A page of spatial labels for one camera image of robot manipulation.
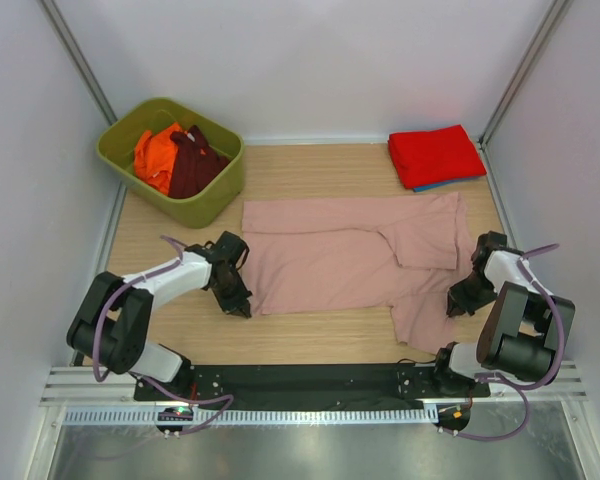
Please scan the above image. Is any orange t shirt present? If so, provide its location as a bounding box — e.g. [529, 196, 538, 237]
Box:
[133, 122, 184, 195]

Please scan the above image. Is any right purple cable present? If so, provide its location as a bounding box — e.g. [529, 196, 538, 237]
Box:
[449, 242, 567, 441]

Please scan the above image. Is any purple cable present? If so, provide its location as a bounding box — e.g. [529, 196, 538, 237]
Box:
[449, 242, 567, 441]
[92, 234, 236, 426]

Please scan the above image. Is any aluminium frame rail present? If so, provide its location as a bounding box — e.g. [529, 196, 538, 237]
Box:
[39, 361, 587, 407]

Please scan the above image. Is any left aluminium corner post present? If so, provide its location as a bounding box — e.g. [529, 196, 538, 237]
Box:
[38, 0, 118, 125]

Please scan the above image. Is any slotted cable duct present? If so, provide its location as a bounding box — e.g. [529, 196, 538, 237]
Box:
[63, 404, 438, 428]

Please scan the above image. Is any folded red t shirt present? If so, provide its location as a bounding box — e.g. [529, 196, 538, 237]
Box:
[388, 125, 486, 190]

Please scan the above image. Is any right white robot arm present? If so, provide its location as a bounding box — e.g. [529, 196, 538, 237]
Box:
[430, 231, 575, 396]

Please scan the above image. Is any pink t shirt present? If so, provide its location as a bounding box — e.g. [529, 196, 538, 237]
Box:
[241, 192, 473, 353]

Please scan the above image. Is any folded blue t shirt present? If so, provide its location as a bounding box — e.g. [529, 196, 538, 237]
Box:
[412, 175, 484, 193]

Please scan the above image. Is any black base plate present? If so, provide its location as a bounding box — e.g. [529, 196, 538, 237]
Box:
[164, 362, 490, 411]

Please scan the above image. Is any maroon t shirt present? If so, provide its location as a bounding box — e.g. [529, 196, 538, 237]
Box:
[168, 125, 230, 199]

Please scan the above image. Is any aluminium corner post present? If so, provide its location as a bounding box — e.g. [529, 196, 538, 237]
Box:
[38, 0, 118, 125]
[478, 0, 573, 149]

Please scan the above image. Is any green plastic bin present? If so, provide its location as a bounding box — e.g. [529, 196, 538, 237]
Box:
[97, 98, 245, 229]

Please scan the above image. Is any right aluminium corner post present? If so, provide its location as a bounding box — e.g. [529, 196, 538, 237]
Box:
[478, 0, 573, 149]

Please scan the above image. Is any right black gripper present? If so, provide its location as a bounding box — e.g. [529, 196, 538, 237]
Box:
[447, 270, 499, 318]

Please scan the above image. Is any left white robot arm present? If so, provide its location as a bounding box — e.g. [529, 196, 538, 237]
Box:
[66, 231, 252, 400]

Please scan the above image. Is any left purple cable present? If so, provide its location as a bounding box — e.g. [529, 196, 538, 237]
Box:
[92, 234, 236, 426]

